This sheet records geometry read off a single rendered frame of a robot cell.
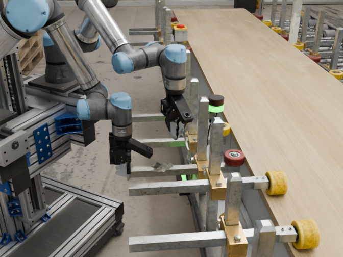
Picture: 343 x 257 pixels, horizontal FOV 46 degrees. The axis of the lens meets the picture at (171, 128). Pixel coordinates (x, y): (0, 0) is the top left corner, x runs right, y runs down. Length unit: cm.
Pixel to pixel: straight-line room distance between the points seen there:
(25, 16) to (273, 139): 107
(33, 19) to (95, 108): 36
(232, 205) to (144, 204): 172
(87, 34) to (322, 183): 120
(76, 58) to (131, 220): 143
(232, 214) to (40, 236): 142
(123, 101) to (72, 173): 183
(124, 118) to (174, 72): 24
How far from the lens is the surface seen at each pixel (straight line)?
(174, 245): 113
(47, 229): 238
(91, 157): 334
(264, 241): 87
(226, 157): 158
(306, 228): 119
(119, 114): 142
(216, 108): 150
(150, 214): 271
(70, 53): 150
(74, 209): 247
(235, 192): 109
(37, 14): 132
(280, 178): 137
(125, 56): 139
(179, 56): 138
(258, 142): 172
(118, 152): 150
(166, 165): 157
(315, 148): 174
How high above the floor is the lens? 173
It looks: 28 degrees down
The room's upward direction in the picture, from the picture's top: straight up
